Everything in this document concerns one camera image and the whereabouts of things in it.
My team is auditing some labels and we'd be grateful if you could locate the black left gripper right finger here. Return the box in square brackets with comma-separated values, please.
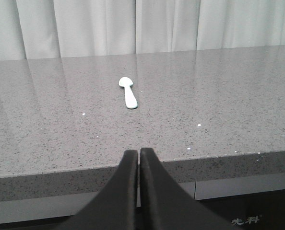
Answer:
[140, 148, 234, 230]

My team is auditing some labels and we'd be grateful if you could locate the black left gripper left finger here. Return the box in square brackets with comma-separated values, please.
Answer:
[55, 150, 138, 230]

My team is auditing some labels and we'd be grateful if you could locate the mint green plastic spoon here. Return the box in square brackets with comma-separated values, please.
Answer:
[119, 77, 138, 109]

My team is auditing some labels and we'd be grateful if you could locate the black built-in dishwasher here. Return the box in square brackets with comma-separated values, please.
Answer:
[0, 192, 98, 224]

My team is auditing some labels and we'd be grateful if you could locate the black disinfection cabinet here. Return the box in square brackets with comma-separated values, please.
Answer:
[194, 171, 285, 230]

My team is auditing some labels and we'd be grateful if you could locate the white curtain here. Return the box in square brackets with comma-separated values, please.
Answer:
[0, 0, 285, 61]

